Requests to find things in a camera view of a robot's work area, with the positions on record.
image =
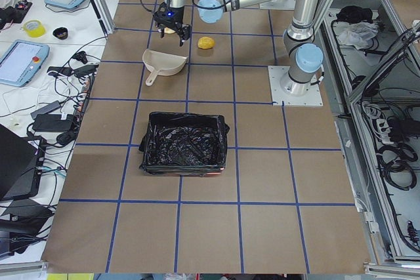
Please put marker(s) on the black power adapter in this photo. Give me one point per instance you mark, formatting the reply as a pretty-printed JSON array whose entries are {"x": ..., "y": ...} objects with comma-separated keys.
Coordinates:
[{"x": 53, "y": 122}]

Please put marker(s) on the black bin liner bag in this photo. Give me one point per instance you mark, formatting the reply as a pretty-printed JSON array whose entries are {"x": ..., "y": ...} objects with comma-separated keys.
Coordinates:
[{"x": 187, "y": 144}]

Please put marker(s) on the black laptop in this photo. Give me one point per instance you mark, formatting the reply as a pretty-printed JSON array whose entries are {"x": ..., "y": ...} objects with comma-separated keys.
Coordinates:
[{"x": 21, "y": 162}]

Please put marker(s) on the beige plastic dustpan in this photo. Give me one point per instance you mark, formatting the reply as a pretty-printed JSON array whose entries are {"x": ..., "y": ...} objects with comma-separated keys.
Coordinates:
[{"x": 163, "y": 64}]

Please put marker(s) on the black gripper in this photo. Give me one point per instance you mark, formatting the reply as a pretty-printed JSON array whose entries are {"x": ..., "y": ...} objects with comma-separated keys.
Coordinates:
[{"x": 177, "y": 17}]

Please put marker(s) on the black power strip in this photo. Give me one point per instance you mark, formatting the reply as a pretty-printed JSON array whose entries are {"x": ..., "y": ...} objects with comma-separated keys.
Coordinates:
[{"x": 83, "y": 97}]

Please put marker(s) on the blue teach pendant near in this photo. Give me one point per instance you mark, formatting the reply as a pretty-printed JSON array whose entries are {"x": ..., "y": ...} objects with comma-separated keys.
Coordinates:
[{"x": 21, "y": 62}]

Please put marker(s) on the yellow tape roll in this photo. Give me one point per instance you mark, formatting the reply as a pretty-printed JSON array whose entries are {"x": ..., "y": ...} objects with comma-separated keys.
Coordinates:
[{"x": 34, "y": 28}]

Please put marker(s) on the black tape roll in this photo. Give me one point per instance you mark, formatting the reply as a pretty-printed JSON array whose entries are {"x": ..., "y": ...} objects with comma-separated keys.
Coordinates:
[{"x": 60, "y": 33}]

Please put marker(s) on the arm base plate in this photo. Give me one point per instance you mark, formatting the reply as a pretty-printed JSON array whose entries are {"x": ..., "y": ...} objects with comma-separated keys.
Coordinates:
[{"x": 286, "y": 92}]

